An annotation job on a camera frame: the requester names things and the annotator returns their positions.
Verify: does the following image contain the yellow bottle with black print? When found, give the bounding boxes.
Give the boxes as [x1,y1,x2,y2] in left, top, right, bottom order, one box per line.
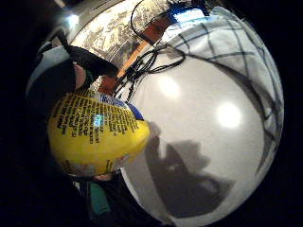
[46,88,151,178]

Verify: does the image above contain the orange wooden furniture piece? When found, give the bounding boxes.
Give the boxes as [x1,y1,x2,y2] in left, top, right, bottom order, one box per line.
[98,15,173,96]

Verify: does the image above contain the blue object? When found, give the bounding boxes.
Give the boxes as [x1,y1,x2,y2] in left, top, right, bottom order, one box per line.
[166,2,210,25]

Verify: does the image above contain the black cable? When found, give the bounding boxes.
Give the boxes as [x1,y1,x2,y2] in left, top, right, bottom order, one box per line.
[113,0,187,102]

